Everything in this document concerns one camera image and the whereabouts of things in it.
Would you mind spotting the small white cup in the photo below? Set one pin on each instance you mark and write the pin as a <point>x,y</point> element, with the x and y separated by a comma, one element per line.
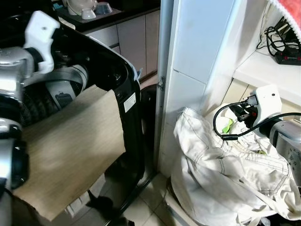
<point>88,14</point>

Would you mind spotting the white stitched garment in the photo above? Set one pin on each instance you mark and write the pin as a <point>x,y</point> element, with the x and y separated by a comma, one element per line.
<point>221,174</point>

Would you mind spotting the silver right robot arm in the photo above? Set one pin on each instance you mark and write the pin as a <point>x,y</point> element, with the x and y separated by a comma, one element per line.
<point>288,139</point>

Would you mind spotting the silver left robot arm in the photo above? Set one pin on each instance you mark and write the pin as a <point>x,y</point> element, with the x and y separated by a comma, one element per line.
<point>10,70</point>

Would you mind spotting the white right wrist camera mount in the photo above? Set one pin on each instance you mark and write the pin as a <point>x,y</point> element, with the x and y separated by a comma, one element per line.
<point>268,101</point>

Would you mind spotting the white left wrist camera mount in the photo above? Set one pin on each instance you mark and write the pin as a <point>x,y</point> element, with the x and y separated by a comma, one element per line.
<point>41,35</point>

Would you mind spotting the red towel with white trim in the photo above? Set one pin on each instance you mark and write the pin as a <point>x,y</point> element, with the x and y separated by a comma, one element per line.
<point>290,12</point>

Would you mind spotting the black top-load washing machine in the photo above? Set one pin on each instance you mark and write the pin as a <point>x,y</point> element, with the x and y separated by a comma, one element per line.
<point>132,141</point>

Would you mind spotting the white shelf unit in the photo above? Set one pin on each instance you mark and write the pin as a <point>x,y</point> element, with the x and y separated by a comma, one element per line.
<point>197,47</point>

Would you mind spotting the grey metal door frame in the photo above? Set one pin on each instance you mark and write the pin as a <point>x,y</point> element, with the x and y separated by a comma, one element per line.
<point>164,56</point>

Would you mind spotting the white round pot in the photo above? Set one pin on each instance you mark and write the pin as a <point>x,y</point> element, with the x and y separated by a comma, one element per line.
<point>79,5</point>

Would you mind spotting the beige woven cloth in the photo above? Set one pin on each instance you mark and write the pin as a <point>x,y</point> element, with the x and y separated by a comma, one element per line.
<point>70,150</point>

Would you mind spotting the small green item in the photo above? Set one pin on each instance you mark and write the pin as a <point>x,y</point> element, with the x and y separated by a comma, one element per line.
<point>227,125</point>

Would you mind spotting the clear glass bowl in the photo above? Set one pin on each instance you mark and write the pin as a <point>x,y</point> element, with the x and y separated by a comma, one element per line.
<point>104,7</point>

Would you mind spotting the beige kitchen cabinet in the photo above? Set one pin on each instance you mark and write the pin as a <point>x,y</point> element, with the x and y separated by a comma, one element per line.
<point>134,40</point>

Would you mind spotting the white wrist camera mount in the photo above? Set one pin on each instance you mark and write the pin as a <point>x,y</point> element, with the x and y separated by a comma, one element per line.
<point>268,101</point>
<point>41,35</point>

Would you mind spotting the white laundry basket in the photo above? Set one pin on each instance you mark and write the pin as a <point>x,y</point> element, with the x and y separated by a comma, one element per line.
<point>175,209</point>

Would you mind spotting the black power strip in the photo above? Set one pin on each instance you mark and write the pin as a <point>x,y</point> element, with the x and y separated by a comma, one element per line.
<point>288,58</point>

